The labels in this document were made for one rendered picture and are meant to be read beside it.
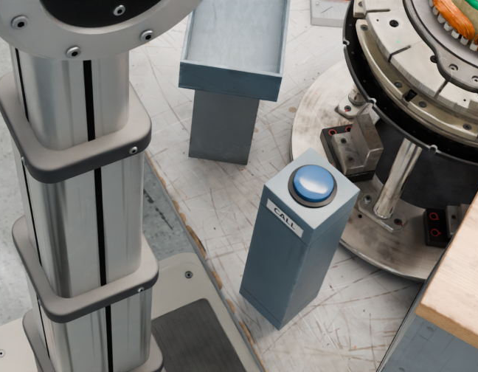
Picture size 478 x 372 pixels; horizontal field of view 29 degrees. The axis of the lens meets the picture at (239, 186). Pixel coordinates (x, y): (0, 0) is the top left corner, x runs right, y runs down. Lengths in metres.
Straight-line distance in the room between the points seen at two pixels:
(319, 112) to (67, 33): 0.76
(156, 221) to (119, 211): 1.22
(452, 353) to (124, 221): 0.34
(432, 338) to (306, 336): 0.26
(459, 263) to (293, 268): 0.19
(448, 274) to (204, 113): 0.42
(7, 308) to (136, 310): 0.97
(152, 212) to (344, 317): 1.01
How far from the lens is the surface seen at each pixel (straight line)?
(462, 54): 0.99
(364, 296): 1.17
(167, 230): 2.07
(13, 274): 2.04
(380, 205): 1.18
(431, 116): 0.98
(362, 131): 1.19
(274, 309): 1.10
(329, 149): 1.23
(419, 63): 0.98
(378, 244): 1.19
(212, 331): 1.69
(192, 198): 1.21
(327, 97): 1.30
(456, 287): 0.88
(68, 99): 0.72
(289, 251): 0.98
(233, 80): 0.98
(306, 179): 0.92
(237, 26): 1.06
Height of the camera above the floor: 1.81
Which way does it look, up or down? 58 degrees down
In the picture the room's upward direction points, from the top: 11 degrees clockwise
